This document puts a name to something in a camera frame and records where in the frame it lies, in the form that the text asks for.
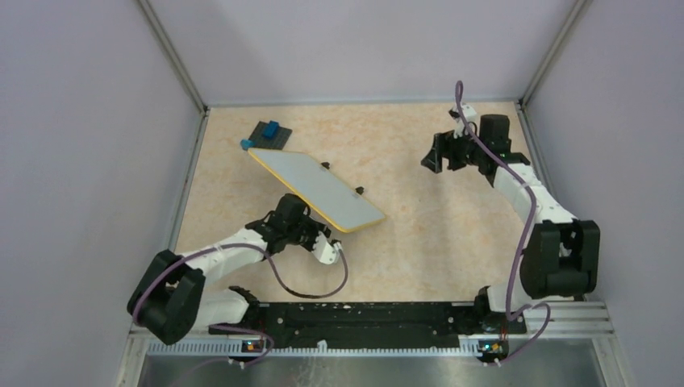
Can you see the yellow framed whiteboard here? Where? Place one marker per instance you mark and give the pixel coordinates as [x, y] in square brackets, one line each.
[325, 193]

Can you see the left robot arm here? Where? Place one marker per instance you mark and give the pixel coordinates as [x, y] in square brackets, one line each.
[169, 301]

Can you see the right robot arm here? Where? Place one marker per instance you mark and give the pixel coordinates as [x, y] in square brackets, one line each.
[558, 253]

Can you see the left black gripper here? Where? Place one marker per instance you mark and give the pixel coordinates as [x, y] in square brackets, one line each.
[316, 226]

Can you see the white cable duct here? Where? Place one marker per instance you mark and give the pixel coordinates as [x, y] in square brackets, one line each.
[238, 348]

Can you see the small blue lego brick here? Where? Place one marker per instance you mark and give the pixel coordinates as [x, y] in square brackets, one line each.
[246, 144]

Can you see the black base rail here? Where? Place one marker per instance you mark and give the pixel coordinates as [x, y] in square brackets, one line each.
[376, 325]

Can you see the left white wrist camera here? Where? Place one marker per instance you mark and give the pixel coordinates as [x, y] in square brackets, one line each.
[327, 251]

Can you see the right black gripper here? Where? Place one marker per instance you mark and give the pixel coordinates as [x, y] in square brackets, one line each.
[443, 148]

